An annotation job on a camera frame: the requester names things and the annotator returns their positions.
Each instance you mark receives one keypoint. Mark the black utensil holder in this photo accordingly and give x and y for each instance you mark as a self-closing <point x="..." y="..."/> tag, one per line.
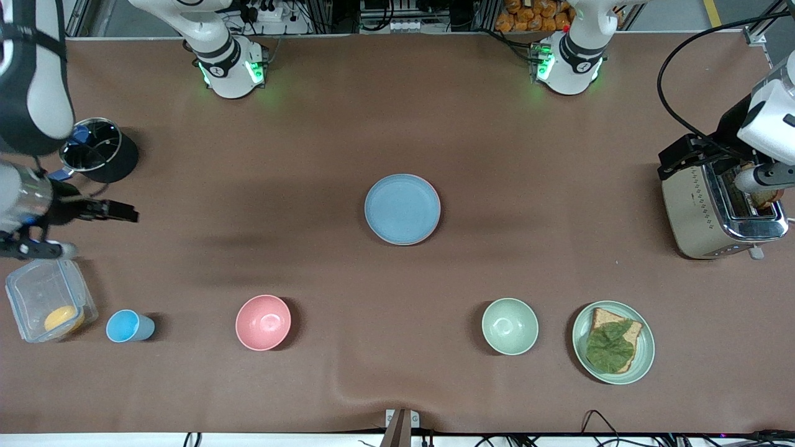
<point x="121" y="162"/>

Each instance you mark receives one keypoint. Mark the blue plate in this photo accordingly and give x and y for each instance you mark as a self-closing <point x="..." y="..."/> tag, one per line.
<point x="400" y="209"/>

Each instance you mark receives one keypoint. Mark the beige chrome toaster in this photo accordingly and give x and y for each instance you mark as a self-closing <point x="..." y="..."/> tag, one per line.
<point x="695" y="211"/>

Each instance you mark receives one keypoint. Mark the green lettuce leaf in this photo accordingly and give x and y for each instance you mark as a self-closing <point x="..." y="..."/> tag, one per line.
<point x="610" y="347"/>

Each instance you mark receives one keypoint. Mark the toasted bread slice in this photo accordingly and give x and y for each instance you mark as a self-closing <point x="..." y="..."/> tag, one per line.
<point x="767" y="198"/>

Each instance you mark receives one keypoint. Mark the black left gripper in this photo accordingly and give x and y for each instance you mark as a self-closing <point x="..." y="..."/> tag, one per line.
<point x="727" y="129"/>

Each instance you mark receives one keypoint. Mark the aluminium frame post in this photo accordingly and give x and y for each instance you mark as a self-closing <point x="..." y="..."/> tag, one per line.
<point x="77" y="18"/>

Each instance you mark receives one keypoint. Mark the green bowl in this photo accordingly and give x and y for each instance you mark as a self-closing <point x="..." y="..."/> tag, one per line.
<point x="510" y="326"/>

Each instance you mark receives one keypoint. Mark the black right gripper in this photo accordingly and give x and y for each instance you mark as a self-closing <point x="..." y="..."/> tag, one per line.
<point x="64" y="209"/>

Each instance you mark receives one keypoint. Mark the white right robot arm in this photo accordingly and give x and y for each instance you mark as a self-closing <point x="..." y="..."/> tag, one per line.
<point x="223" y="62"/>

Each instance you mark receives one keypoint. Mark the brown bread slice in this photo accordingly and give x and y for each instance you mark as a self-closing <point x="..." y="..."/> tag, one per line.
<point x="605" y="318"/>

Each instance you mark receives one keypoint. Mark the pink bowl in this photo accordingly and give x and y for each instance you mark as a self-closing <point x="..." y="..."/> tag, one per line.
<point x="263" y="323"/>

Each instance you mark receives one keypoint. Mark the orange snack bag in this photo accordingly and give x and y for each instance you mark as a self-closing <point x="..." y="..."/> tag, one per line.
<point x="534" y="17"/>

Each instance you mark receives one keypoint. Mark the orange round food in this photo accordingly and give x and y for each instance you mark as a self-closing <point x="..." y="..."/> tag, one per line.
<point x="63" y="318"/>

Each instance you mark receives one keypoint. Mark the green plate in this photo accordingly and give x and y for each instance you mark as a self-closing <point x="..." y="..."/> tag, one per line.
<point x="646" y="347"/>

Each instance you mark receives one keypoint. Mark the small white power strip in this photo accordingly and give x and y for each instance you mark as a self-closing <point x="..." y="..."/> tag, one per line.
<point x="405" y="26"/>

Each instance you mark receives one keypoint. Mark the blue cup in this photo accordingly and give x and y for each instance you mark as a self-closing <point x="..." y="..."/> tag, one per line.
<point x="124" y="326"/>

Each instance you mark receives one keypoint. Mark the clear plastic container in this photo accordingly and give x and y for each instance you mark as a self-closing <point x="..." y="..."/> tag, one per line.
<point x="37" y="288"/>

